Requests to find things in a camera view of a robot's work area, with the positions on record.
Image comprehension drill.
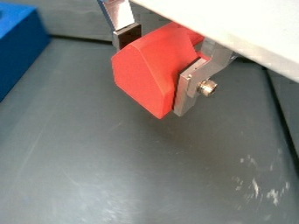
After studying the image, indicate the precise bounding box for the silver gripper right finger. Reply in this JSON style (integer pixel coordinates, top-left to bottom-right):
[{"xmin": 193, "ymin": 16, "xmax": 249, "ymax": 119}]
[{"xmin": 173, "ymin": 38, "xmax": 238, "ymax": 116}]

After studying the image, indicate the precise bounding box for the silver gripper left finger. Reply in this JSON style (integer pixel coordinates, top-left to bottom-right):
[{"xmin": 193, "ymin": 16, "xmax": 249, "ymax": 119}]
[{"xmin": 98, "ymin": 0, "xmax": 142, "ymax": 51}]

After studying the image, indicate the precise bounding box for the red three prong object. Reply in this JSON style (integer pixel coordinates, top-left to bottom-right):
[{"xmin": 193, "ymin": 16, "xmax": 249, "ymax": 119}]
[{"xmin": 113, "ymin": 22, "xmax": 203, "ymax": 119}]

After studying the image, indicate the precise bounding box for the blue foam shape block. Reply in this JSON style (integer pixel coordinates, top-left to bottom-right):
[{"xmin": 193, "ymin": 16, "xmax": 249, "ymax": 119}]
[{"xmin": 0, "ymin": 4, "xmax": 51, "ymax": 101}]

